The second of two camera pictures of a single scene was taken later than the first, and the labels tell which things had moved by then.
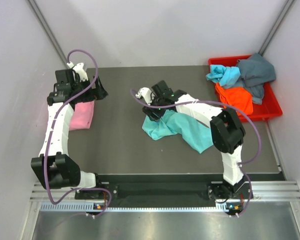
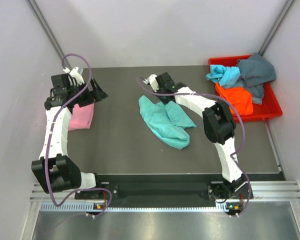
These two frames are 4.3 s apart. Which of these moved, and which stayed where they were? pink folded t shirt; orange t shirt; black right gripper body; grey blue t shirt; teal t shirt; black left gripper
Moved: black right gripper body; teal t shirt
Stayed: orange t shirt; grey blue t shirt; black left gripper; pink folded t shirt
